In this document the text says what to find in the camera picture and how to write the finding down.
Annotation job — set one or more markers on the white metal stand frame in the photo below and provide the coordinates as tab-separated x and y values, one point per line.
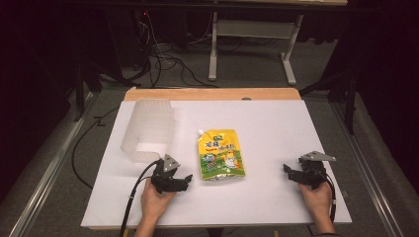
253	29

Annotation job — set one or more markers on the aluminium floor rail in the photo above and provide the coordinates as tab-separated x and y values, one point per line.
49	168
369	171

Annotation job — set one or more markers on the person's left hand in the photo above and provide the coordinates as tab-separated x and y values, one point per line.
154	204

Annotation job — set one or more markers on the translucent plastic container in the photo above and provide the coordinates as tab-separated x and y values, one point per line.
150	130

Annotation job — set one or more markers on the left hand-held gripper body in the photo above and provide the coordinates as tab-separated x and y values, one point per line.
166	179

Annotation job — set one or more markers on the black metal stand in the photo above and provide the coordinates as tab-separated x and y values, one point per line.
347	95
86	89

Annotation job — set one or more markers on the yellow green spout pouch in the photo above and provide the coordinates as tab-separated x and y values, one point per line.
221	154

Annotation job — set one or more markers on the person's right hand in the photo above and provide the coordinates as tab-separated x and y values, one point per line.
318	200

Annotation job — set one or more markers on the white table sheet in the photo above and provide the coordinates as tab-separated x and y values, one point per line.
263	141

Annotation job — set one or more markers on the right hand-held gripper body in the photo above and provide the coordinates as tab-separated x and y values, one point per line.
314	171

